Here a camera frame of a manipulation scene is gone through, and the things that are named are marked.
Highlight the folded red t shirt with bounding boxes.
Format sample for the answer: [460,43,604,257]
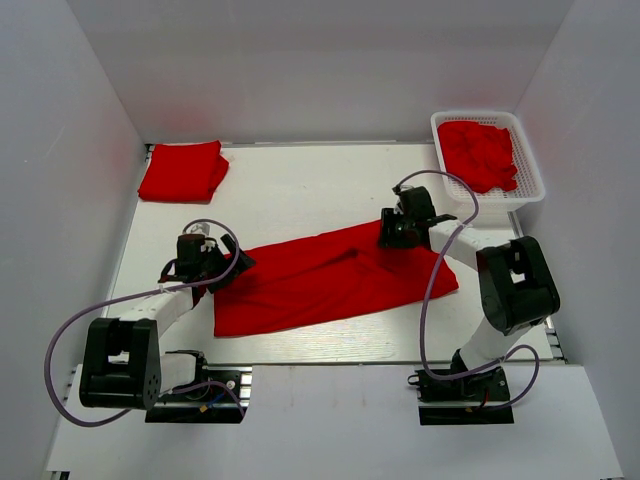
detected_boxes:
[138,140,229,204]

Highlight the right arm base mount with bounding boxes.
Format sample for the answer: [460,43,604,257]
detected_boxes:
[407,367,514,426]

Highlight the white plastic basket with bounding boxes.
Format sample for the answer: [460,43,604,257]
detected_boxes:
[431,110,545,216]

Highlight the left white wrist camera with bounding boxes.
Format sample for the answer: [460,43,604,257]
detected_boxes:
[183,222,211,236]

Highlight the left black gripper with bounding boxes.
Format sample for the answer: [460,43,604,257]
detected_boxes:
[200,235,256,294]

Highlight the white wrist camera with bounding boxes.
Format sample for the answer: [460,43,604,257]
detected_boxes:
[393,185,414,213]
[183,222,211,236]

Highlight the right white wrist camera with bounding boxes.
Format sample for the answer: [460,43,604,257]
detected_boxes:
[393,185,414,213]

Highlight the red shirts pile in basket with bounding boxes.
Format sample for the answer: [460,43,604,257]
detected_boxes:
[437,121,518,194]

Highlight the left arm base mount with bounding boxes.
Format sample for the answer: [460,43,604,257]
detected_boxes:
[145,366,252,425]

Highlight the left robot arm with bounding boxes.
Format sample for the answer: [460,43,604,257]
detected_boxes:
[79,233,255,410]

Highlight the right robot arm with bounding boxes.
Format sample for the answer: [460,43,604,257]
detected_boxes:
[379,185,560,399]

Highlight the red t shirt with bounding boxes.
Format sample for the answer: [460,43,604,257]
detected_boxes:
[138,140,229,204]
[213,221,459,338]

